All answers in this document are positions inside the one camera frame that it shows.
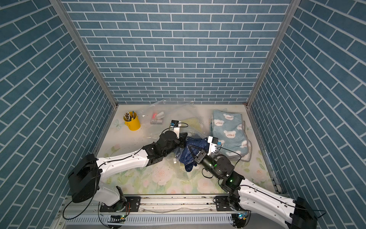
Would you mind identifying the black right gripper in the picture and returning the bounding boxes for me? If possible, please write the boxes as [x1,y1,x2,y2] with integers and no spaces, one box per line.
[190,145,224,181]

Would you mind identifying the navy blue star blanket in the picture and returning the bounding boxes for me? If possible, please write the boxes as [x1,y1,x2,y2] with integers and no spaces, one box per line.
[179,137,209,172]

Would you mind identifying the cream fluffy navy-trimmed blanket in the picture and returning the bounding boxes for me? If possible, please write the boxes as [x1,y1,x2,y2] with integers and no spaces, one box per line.
[211,114,253,162]

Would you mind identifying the clear plastic vacuum bag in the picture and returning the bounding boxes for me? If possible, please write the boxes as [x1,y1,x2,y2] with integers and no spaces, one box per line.
[142,106,227,179]

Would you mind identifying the light green fluffy blanket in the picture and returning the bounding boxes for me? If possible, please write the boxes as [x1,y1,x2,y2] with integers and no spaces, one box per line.
[179,117,205,136]

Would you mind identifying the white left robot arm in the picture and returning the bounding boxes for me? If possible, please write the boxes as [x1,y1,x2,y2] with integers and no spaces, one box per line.
[68,131,188,207]

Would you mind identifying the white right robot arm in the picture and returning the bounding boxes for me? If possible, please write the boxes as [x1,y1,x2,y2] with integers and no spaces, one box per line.
[192,150,318,229]

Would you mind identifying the highlighter marker pack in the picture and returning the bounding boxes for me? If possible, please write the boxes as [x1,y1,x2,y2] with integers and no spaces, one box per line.
[150,111,165,125]

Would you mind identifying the yellow metal pen bucket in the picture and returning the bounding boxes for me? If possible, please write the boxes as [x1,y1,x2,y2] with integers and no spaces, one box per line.
[124,113,141,131]

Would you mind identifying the pens in bucket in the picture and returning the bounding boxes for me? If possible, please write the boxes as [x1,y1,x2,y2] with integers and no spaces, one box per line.
[124,111,137,122]

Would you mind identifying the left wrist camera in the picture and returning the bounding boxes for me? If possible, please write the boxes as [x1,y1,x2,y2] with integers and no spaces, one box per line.
[170,120,181,138]

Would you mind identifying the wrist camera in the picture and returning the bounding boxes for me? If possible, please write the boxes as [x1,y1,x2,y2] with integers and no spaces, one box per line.
[170,120,181,138]
[207,136,221,155]

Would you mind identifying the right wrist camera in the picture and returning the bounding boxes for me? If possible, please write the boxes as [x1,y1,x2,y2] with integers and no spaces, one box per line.
[207,136,221,155]

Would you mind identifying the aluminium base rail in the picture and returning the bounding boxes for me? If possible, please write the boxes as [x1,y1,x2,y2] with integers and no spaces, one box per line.
[52,194,292,229]

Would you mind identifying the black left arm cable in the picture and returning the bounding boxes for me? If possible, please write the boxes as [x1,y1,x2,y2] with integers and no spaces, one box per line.
[62,122,189,228]

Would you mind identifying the black right camera cable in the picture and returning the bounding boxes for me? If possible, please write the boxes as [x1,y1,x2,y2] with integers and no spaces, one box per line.
[217,145,327,219]

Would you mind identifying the left aluminium corner post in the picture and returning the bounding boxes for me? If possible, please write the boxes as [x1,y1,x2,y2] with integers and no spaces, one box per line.
[50,0,118,109]

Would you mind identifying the aluminium corner post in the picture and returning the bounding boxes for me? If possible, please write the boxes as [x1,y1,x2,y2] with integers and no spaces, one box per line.
[247,0,301,109]
[50,0,118,109]

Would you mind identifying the right aluminium corner post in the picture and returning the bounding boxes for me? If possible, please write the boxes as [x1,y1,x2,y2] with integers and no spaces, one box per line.
[247,0,301,109]

